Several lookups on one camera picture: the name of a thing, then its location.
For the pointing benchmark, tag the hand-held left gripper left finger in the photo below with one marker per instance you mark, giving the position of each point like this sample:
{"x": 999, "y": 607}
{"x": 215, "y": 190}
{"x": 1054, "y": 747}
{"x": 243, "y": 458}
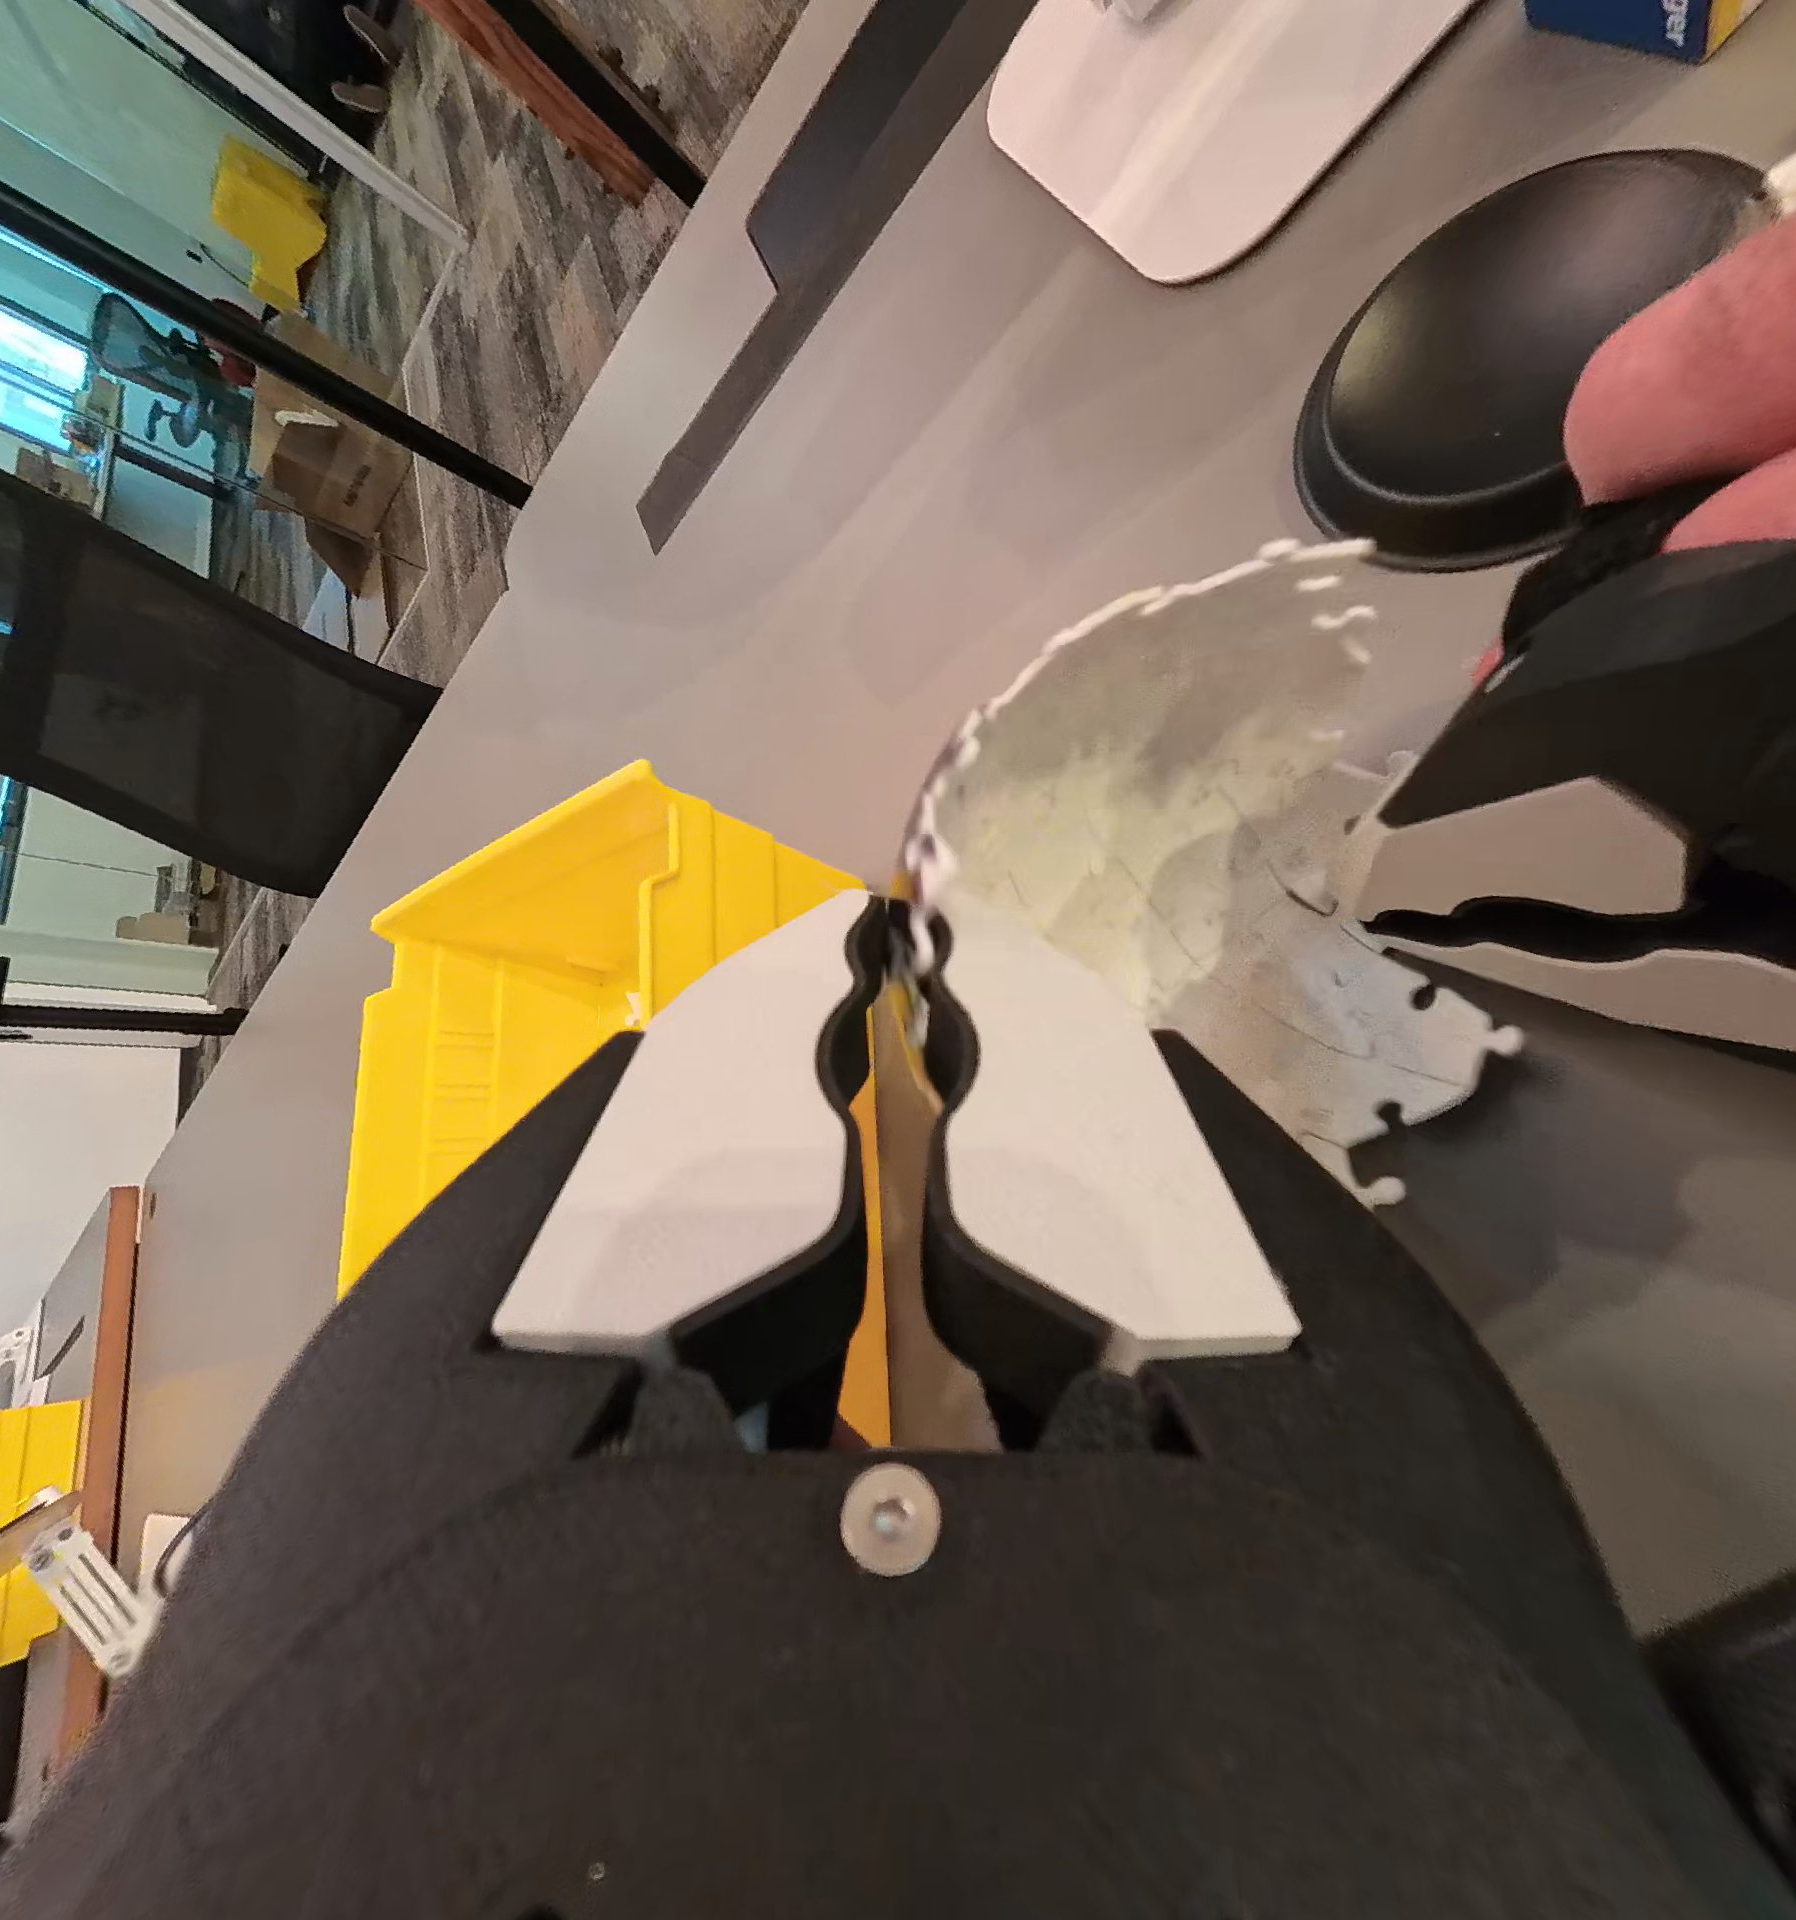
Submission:
{"x": 673, "y": 1184}

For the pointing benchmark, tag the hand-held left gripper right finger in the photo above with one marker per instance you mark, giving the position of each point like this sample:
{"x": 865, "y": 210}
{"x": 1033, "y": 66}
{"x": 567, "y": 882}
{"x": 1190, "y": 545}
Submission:
{"x": 1109, "y": 1184}

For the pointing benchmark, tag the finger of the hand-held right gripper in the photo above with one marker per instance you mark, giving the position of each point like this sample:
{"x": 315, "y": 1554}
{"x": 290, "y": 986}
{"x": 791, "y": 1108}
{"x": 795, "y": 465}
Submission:
{"x": 1557, "y": 848}
{"x": 1664, "y": 997}

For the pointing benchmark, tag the black mesh office chair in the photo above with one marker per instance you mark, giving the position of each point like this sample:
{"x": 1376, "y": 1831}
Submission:
{"x": 163, "y": 675}

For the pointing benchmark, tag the white puzzle ball shell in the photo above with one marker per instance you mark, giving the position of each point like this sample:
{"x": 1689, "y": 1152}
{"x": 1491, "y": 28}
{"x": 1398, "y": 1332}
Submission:
{"x": 1137, "y": 839}

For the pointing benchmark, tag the white bracket with metal rod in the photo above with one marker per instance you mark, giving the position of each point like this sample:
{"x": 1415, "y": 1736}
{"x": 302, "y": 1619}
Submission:
{"x": 88, "y": 1599}

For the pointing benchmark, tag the blue puzzle box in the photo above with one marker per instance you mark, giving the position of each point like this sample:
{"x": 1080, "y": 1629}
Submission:
{"x": 1618, "y": 22}

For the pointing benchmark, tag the person's right hand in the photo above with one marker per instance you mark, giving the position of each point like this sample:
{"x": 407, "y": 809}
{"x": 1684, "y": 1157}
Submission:
{"x": 1737, "y": 360}

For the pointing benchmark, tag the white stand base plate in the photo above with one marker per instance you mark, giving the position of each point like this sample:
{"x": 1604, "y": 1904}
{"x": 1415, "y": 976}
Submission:
{"x": 1213, "y": 135}

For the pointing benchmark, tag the cardboard box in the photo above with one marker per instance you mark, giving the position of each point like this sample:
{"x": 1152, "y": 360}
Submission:
{"x": 328, "y": 465}

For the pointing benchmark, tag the brown wooden bench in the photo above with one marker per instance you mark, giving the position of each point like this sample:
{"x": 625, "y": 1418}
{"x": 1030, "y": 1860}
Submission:
{"x": 553, "y": 89}

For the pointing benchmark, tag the black bowl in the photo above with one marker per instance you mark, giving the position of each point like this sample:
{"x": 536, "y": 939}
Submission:
{"x": 1467, "y": 346}

